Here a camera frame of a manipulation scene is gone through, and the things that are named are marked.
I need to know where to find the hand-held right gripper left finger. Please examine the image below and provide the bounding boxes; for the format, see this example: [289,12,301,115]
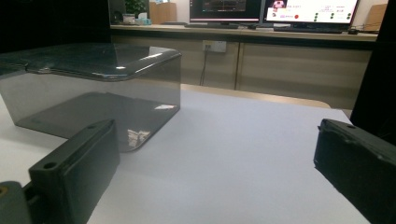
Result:
[22,119,121,224]

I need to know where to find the black power cable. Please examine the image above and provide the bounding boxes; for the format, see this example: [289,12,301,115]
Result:
[199,46,209,87]

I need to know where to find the transparent grey storage box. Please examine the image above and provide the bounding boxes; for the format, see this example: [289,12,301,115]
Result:
[0,55,182,153]

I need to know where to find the black speaker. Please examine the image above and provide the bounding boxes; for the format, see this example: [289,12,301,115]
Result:
[107,0,127,24]

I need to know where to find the dark screen computer monitor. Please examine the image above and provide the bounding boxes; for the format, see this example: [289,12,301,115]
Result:
[189,0,263,24]

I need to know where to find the green plant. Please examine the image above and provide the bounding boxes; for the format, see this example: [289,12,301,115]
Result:
[124,0,149,17]

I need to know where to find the black keyboard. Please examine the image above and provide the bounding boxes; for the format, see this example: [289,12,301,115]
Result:
[184,22,241,30]
[273,25,344,35]

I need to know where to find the light blue tissue box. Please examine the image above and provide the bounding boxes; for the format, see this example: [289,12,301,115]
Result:
[134,12,153,26]

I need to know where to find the brown cardboard sheet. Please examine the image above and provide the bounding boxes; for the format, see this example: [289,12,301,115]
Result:
[362,3,389,33]

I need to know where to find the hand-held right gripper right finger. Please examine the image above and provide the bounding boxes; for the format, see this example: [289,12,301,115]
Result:
[313,118,396,224]

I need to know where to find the brown cardboard box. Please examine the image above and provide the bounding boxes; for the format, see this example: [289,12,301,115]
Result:
[148,1,178,24]

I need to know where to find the bright screen computer monitor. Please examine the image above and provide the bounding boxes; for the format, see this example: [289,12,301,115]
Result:
[262,0,361,26]

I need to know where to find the beige desk with cabinets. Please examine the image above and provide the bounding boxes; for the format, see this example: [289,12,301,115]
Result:
[110,23,379,110]

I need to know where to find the transparent grey box lid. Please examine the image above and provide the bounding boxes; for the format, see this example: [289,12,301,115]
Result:
[0,42,183,82]

